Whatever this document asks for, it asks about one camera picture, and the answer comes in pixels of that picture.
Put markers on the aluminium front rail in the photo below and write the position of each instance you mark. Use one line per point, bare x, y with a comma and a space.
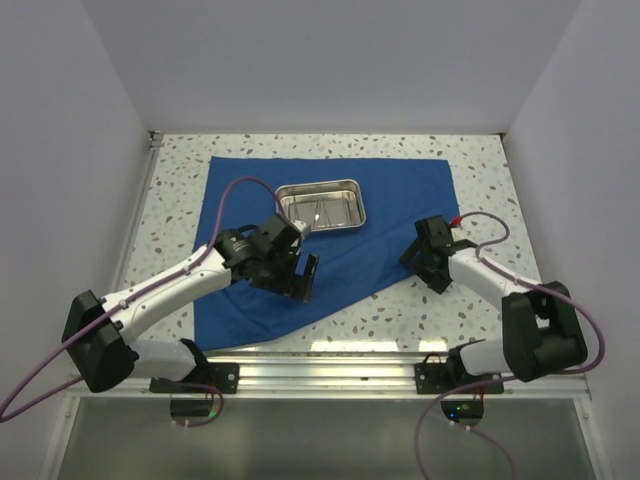
387, 375

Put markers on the aluminium left side rail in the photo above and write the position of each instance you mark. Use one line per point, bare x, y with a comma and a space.
156, 139

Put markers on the blue surgical cloth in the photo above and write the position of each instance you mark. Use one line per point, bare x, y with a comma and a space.
353, 264

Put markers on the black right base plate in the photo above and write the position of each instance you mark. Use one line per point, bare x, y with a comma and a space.
435, 374

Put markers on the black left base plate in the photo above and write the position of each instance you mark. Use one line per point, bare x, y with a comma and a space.
223, 376

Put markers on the aluminium rail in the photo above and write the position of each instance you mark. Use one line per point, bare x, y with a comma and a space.
387, 375
156, 139

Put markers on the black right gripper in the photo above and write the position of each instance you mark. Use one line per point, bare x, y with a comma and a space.
435, 282

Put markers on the steel hemostat clamp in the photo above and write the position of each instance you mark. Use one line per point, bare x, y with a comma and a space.
324, 214

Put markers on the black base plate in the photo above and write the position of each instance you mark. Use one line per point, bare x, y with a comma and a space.
435, 374
223, 376

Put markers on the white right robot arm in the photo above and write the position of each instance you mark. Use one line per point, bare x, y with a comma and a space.
540, 333

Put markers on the stainless steel tray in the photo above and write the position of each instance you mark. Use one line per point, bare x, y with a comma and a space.
347, 209

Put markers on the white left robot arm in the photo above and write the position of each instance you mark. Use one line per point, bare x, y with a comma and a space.
103, 335

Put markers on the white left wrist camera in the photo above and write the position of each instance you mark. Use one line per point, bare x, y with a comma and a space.
303, 228

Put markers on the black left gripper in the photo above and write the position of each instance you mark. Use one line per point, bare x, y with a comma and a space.
293, 285

